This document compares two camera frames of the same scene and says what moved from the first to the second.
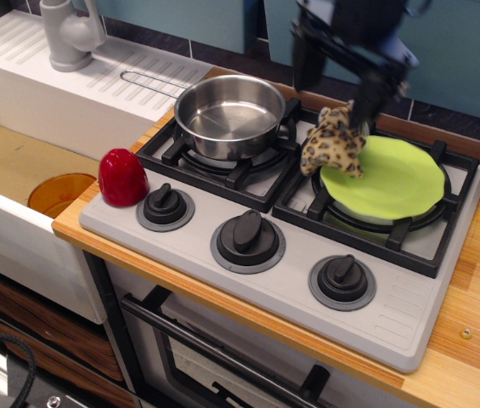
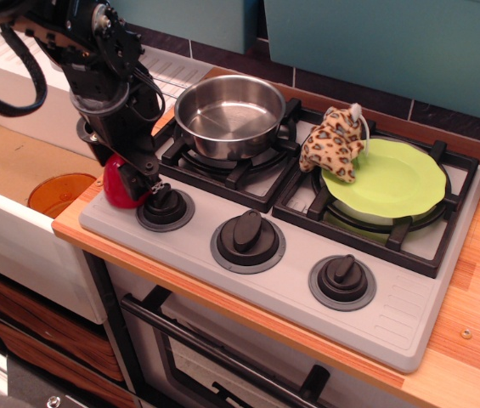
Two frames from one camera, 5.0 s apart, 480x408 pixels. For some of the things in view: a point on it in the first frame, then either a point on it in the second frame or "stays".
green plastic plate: x=400 y=178 stays
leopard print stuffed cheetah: x=333 y=143 stays
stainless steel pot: x=227 y=117 stays
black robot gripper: x=357 y=30 → x=120 y=121
